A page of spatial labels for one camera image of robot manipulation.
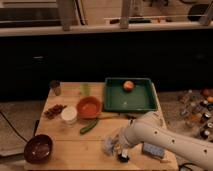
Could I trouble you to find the light blue towel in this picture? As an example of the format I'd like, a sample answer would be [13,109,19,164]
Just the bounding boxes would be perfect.
[102,136,120,156]

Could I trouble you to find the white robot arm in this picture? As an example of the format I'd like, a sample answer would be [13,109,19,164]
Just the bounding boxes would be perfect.
[119,112,213,171]

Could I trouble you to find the green plastic tray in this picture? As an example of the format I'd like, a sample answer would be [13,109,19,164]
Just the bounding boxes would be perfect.
[103,77,158,113]

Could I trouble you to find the orange fruit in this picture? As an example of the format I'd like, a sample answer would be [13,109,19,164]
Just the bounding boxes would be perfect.
[123,80,134,92]

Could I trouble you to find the orange bowl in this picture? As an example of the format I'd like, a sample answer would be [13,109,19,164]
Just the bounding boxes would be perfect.
[76,96,102,119]

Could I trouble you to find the green cucumber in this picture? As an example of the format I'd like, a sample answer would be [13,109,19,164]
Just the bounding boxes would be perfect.
[79,119,99,135]

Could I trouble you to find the white cup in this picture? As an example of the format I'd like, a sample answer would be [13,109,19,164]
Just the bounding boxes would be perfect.
[61,106,77,124]

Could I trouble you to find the metal cup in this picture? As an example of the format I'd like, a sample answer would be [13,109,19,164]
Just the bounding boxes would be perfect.
[49,80,61,96]

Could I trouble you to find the brown grape cluster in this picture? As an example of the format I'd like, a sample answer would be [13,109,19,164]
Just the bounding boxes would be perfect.
[44,104,66,119]

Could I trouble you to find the blue sponge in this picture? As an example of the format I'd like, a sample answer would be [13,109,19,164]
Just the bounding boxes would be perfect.
[142,143,165,159]

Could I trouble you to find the dark brown bowl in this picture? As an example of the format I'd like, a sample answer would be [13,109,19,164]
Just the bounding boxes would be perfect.
[24,134,53,164]

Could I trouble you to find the spice jar dark lid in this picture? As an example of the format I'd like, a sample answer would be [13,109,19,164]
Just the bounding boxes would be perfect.
[200,129,210,139]

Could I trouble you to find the knife with wooden handle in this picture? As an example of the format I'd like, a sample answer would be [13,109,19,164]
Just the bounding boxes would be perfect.
[96,113,136,120]

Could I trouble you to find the white handled dish brush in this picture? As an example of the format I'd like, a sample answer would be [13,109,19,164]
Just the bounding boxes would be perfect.
[117,149,129,163]

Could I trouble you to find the black cable left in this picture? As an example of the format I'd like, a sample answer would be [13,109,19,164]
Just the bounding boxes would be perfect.
[0,111,28,144]

